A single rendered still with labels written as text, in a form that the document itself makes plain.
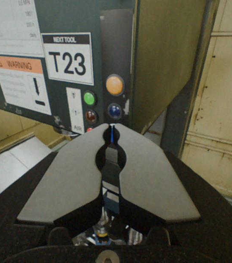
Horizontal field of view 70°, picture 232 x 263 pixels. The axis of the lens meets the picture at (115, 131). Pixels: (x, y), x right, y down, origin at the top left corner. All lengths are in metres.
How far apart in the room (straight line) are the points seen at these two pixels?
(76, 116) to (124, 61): 0.14
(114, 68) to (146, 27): 0.06
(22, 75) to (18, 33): 0.07
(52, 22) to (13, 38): 0.11
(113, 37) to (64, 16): 0.08
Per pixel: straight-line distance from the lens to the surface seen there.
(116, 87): 0.24
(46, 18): 0.32
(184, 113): 0.95
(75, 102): 0.30
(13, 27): 0.38
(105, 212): 0.55
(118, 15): 0.24
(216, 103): 1.30
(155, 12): 0.28
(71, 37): 0.28
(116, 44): 0.24
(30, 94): 0.40
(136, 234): 0.52
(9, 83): 0.45
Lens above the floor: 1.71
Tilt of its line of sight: 29 degrees down
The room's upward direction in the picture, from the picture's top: straight up
